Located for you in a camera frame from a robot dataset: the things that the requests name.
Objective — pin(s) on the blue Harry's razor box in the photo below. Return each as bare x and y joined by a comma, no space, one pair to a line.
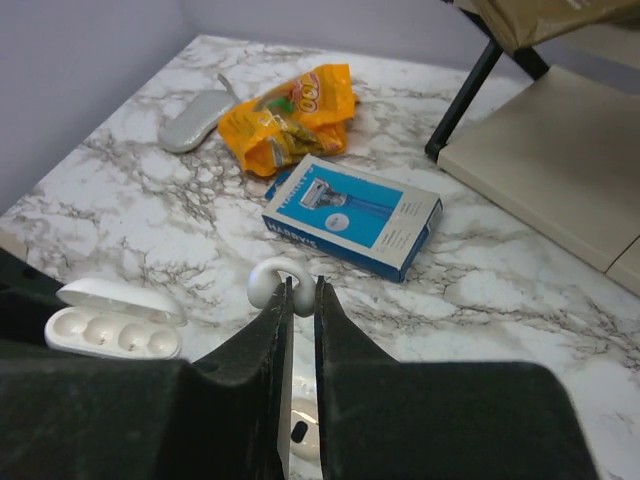
374,223

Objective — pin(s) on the orange candy bag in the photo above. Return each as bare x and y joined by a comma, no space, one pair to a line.
306,115

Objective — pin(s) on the blue gold chips bag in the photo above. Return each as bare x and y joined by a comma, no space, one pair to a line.
518,24

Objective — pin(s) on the beige small earbud case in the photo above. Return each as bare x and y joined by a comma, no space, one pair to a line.
305,437

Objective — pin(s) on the grey glitter pouch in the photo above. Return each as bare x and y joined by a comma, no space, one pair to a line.
200,117

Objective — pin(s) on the black beige shelf rack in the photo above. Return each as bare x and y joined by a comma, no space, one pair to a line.
562,155

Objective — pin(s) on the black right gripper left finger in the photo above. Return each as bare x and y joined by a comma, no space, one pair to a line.
224,416

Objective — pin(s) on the white earbud charging case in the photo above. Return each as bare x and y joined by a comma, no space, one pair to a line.
114,320

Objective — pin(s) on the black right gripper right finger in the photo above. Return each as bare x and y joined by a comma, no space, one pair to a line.
381,418

